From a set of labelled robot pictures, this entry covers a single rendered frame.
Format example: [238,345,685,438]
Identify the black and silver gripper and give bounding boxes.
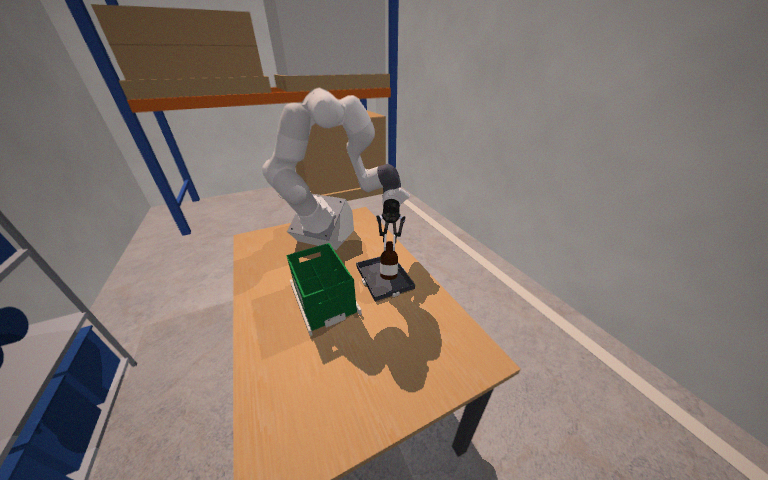
[376,199,406,251]

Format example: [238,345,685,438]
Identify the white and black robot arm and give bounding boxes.
[262,88,410,233]

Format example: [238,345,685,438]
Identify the green plastic crate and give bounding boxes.
[286,243,357,331]

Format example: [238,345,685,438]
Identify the brown glass bottle with white label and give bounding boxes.
[380,241,398,280]

